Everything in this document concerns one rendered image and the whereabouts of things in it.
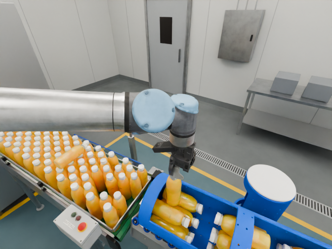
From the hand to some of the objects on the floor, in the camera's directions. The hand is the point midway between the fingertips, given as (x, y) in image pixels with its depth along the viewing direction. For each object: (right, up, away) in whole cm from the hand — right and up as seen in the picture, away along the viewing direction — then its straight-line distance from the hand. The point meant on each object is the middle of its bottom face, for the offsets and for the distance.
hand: (174, 173), depth 73 cm
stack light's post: (-32, -79, +123) cm, 150 cm away
